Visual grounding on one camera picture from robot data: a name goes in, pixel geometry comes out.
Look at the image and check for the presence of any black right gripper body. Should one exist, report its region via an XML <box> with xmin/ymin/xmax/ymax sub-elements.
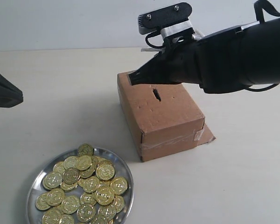
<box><xmin>154</xmin><ymin>41</ymin><xmax>204</xmax><ymax>85</ymax></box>

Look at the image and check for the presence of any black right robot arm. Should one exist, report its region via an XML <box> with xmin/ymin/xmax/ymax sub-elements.
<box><xmin>128</xmin><ymin>0</ymin><xmax>280</xmax><ymax>94</ymax></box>

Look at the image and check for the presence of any brown cardboard slotted box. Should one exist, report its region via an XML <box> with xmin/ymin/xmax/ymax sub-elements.
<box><xmin>117</xmin><ymin>72</ymin><xmax>216</xmax><ymax>162</ymax></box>

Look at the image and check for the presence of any gold coin on plate rim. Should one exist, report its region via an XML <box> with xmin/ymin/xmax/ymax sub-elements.
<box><xmin>77</xmin><ymin>143</ymin><xmax>94</xmax><ymax>156</ymax></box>

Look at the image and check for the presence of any gold coin top centre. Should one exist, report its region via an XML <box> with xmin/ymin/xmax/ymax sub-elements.
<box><xmin>63</xmin><ymin>155</ymin><xmax>78</xmax><ymax>170</ymax></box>

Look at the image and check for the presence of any gold coin right side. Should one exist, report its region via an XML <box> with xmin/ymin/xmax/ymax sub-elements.
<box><xmin>96</xmin><ymin>164</ymin><xmax>115</xmax><ymax>181</ymax></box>

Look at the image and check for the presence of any gold coin left side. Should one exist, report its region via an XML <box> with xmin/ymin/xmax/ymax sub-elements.
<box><xmin>42</xmin><ymin>171</ymin><xmax>63</xmax><ymax>189</ymax></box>

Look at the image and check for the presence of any gold coin dark centre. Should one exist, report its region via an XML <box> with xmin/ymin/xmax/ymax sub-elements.
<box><xmin>63</xmin><ymin>168</ymin><xmax>80</xmax><ymax>184</ymax></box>

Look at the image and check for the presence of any gold coin plate middle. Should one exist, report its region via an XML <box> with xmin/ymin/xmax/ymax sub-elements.
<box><xmin>83</xmin><ymin>176</ymin><xmax>100</xmax><ymax>193</ymax></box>

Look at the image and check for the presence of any gold coin far left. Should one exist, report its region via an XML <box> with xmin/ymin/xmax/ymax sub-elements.
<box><xmin>35</xmin><ymin>192</ymin><xmax>51</xmax><ymax>211</ymax></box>

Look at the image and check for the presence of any round metal plate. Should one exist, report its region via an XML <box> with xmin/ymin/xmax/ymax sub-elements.
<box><xmin>25</xmin><ymin>148</ymin><xmax>134</xmax><ymax>224</ymax></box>

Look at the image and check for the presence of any gold coin lower centre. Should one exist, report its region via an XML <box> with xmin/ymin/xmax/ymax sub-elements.
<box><xmin>95</xmin><ymin>186</ymin><xmax>115</xmax><ymax>206</ymax></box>

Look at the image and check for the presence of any gold coin bottom left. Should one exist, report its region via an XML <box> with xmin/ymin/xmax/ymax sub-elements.
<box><xmin>42</xmin><ymin>209</ymin><xmax>62</xmax><ymax>224</ymax></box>

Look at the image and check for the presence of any gold coin bottom centre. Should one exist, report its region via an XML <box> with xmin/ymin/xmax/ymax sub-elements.
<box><xmin>77</xmin><ymin>203</ymin><xmax>96</xmax><ymax>223</ymax></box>

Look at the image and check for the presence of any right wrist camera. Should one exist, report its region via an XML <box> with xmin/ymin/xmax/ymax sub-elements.
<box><xmin>138</xmin><ymin>2</ymin><xmax>192</xmax><ymax>35</ymax></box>

